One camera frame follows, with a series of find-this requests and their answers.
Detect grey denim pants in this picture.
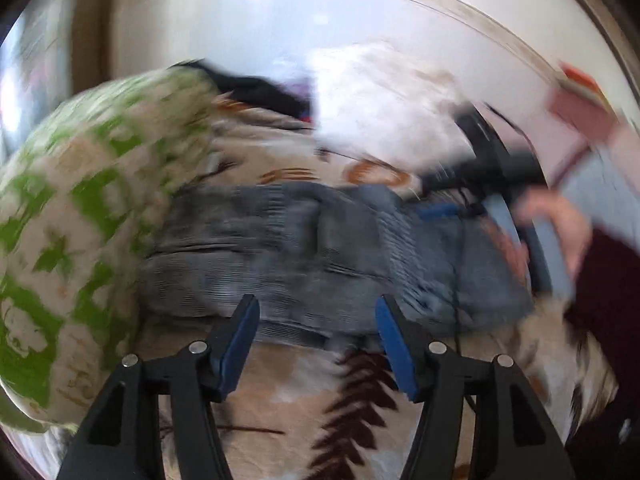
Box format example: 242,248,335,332
139,181,534,347

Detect pink padded headboard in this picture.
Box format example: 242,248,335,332
548,87,639,191

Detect red book stack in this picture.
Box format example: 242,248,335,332
559,62,611,108

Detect grey blue quilted pillow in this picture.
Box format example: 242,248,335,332
559,148,640,250

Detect white patterned pillow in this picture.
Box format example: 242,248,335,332
307,42,473,174

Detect leaf pattern fleece blanket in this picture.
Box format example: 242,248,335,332
133,108,618,479

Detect black garment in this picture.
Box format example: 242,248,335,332
175,60,311,122

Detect green white patterned quilt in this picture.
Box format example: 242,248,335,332
1,67,217,434

